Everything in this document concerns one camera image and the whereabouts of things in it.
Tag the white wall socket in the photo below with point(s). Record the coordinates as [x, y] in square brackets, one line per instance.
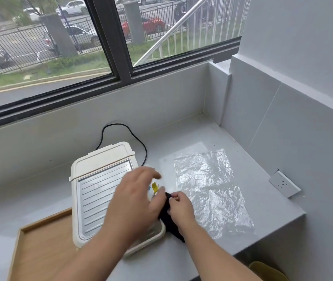
[284, 184]

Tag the silver car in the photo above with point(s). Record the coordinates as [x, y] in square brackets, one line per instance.
[81, 36]

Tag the yellow label tag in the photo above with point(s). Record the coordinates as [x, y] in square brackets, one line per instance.
[155, 187]

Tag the person's right thumb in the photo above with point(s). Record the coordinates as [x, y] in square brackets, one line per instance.
[171, 210]

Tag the clear plastic bag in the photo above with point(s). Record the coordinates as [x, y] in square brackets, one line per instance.
[210, 187]

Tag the grey stair handrail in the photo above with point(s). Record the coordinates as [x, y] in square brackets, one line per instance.
[172, 30]

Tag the black metal fence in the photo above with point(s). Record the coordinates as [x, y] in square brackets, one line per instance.
[14, 46]

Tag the wide concrete pillar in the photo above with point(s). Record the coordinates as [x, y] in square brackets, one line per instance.
[58, 35]

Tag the narrow concrete pillar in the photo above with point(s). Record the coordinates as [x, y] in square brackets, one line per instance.
[134, 21]

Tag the black window frame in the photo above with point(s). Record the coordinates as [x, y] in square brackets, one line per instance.
[108, 40]

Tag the person's right forearm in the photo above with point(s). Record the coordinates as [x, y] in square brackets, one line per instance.
[219, 257]

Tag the person's left forearm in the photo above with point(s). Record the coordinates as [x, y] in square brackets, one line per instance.
[96, 257]

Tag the white suv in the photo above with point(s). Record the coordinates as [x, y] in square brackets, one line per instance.
[73, 8]

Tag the yellow seat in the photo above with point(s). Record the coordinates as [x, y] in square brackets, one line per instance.
[267, 273]

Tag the person's right hand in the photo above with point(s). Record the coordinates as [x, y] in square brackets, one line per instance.
[182, 215]

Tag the person's left hand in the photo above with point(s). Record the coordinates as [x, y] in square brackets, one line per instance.
[131, 201]

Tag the wooden tray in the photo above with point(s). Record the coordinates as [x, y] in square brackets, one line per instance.
[43, 248]

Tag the white appliance with metal plate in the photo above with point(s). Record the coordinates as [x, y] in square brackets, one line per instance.
[96, 187]

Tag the red car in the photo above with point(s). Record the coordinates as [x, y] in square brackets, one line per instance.
[153, 24]

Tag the black cloth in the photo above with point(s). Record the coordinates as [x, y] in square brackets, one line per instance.
[166, 220]

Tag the person's left thumb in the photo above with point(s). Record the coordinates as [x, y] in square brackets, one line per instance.
[160, 203]

